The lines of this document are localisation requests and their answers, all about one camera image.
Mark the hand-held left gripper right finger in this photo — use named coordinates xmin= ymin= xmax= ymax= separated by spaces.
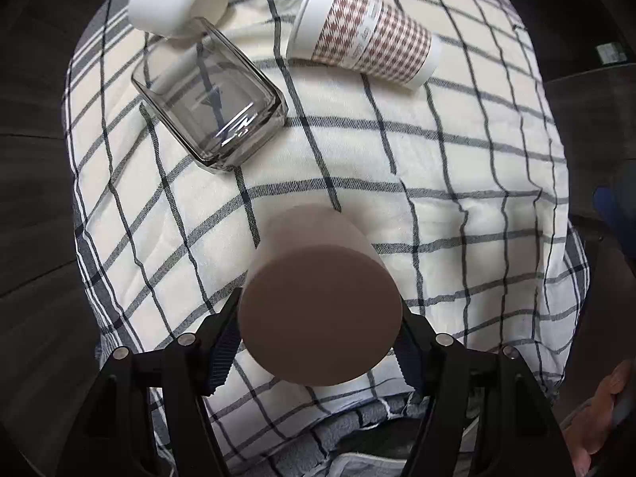
xmin=392 ymin=302 xmax=573 ymax=477

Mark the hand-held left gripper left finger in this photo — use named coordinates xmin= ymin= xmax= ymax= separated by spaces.
xmin=54 ymin=288 xmax=244 ymax=477

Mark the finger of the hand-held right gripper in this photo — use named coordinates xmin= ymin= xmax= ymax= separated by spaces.
xmin=593 ymin=186 xmax=636 ymax=233

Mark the brown cup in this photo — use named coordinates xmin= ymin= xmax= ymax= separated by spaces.
xmin=237 ymin=205 xmax=404 ymax=387

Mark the clear square glass cup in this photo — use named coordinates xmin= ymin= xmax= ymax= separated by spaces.
xmin=131 ymin=16 xmax=289 ymax=174

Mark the houndstooth paper cup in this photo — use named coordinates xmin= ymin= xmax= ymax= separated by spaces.
xmin=285 ymin=0 xmax=443 ymax=93

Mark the white ceramic cup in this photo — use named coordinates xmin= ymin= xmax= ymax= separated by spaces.
xmin=128 ymin=0 xmax=230 ymax=41

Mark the person's right hand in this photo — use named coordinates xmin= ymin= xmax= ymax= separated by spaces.
xmin=560 ymin=358 xmax=636 ymax=477

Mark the grey fleece cloth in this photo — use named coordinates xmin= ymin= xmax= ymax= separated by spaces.
xmin=298 ymin=392 xmax=480 ymax=460

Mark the plaid blanket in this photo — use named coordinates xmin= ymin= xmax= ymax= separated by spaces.
xmin=62 ymin=0 xmax=592 ymax=477

